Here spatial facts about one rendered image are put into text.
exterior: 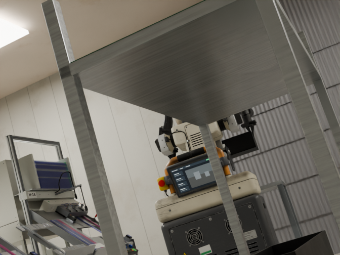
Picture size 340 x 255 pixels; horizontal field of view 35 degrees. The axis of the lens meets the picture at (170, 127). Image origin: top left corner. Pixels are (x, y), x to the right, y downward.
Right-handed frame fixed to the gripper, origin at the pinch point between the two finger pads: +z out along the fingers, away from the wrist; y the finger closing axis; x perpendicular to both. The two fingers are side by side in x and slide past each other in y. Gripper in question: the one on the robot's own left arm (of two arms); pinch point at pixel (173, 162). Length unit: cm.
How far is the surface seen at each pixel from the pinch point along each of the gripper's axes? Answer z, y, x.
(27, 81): -229, 242, -314
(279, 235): 75, -29, -290
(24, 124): -177, 272, -333
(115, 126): -122, 134, -316
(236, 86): 17, -70, 203
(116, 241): 51, -43, 257
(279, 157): -10, -59, -287
